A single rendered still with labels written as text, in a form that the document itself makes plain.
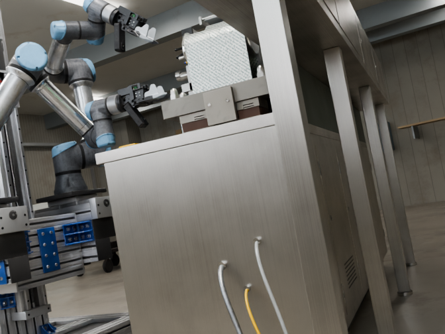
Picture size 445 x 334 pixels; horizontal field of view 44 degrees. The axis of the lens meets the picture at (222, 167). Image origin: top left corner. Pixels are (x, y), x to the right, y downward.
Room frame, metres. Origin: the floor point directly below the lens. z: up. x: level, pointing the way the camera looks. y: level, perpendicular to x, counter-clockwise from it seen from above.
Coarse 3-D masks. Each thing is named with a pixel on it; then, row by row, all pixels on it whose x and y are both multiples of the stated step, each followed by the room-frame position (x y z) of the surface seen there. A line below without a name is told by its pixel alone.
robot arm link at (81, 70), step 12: (72, 60) 2.57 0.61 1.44; (84, 60) 2.59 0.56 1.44; (72, 72) 2.55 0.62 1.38; (84, 72) 2.57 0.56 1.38; (72, 84) 2.57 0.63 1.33; (84, 84) 2.57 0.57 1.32; (84, 96) 2.56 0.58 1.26; (84, 108) 2.56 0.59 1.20; (84, 144) 2.52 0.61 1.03; (84, 168) 2.54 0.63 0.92
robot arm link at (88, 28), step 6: (84, 24) 2.22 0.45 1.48; (90, 24) 2.23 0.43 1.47; (96, 24) 2.22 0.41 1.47; (102, 24) 2.23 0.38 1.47; (84, 30) 2.22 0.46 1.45; (90, 30) 2.23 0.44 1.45; (96, 30) 2.24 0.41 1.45; (102, 30) 2.25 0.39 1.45; (84, 36) 2.23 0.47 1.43; (90, 36) 2.25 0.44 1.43; (96, 36) 2.26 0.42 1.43; (102, 36) 2.27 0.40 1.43; (90, 42) 2.28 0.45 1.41; (96, 42) 2.28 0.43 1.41; (102, 42) 2.30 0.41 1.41
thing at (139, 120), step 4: (128, 104) 2.12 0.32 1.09; (124, 108) 2.13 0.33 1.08; (128, 108) 2.12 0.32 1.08; (132, 108) 2.12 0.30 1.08; (136, 108) 2.16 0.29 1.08; (128, 112) 2.12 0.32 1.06; (132, 112) 2.12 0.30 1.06; (136, 112) 2.13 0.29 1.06; (132, 116) 2.12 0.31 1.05; (136, 116) 2.11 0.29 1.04; (140, 116) 2.13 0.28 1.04; (136, 120) 2.11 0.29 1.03; (140, 120) 2.11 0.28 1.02; (144, 120) 2.12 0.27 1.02; (140, 124) 2.11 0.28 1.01; (144, 124) 2.11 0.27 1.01
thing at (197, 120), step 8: (240, 104) 1.78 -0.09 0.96; (248, 104) 1.79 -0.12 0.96; (256, 104) 1.77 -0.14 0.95; (264, 104) 1.82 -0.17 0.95; (200, 112) 1.83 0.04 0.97; (240, 112) 1.79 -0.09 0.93; (248, 112) 1.78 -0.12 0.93; (256, 112) 1.77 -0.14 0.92; (264, 112) 1.82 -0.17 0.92; (184, 120) 1.86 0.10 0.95; (192, 120) 1.85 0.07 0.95; (200, 120) 1.84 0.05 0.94; (184, 128) 1.86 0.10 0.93; (192, 128) 1.85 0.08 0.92; (200, 128) 1.84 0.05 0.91
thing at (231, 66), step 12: (240, 48) 1.97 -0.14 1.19; (192, 60) 2.03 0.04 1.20; (204, 60) 2.02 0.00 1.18; (216, 60) 2.00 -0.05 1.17; (228, 60) 1.99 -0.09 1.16; (240, 60) 1.97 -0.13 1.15; (192, 72) 2.04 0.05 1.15; (204, 72) 2.02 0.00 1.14; (216, 72) 2.00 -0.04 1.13; (228, 72) 1.99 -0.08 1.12; (240, 72) 1.97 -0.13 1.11; (192, 84) 2.04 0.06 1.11; (204, 84) 2.02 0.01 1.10; (216, 84) 2.01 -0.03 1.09; (228, 84) 1.99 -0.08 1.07
